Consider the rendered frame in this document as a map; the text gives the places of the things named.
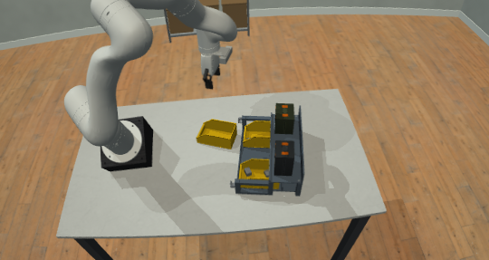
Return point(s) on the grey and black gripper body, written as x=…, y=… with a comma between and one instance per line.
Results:
x=210, y=62

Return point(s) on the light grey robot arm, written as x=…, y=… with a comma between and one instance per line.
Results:
x=131, y=37

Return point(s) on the yellow open-front bin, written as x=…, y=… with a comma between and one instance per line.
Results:
x=257, y=166
x=259, y=133
x=218, y=133

